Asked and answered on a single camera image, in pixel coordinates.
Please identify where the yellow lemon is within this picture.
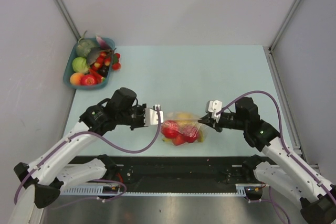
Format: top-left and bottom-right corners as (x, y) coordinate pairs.
(176, 112), (194, 122)

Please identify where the clear zip top bag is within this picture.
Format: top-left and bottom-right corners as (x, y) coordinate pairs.
(161, 112), (206, 146)

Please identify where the yellow banana bunch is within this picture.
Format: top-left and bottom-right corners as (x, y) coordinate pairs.
(162, 131), (205, 145)

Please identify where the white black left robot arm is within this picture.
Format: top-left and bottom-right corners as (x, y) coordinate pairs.
(14, 88), (160, 209)

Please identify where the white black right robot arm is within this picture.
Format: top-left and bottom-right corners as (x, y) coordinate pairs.
(199, 97), (335, 223)

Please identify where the red watermelon slice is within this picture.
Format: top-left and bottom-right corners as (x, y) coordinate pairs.
(89, 69), (106, 84)

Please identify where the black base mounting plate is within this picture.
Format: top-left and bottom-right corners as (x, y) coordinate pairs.
(104, 156), (260, 193)

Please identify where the dark purple eggplant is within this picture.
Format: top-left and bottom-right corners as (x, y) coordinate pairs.
(97, 65), (109, 78)

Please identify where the red apple with highlight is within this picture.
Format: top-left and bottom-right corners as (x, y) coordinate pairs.
(80, 74), (97, 86)

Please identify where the cherry tomato cluster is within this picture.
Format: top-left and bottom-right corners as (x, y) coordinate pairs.
(91, 52), (112, 71)

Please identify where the orange peach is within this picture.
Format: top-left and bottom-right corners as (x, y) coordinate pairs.
(69, 72), (84, 86)

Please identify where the green cabbage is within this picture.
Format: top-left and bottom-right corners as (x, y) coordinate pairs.
(72, 57), (89, 74)

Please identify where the teal plastic fruit basket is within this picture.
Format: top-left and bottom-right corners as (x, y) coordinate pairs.
(63, 35), (119, 90)

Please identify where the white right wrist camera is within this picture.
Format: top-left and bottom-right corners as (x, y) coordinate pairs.
(205, 100), (223, 122)

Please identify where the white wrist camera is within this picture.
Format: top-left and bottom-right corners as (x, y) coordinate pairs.
(205, 100), (223, 122)
(144, 104), (164, 126)

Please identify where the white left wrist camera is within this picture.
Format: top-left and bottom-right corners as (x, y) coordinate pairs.
(144, 104), (164, 126)

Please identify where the light blue cable duct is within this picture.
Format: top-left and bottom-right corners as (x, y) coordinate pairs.
(60, 184), (246, 197)

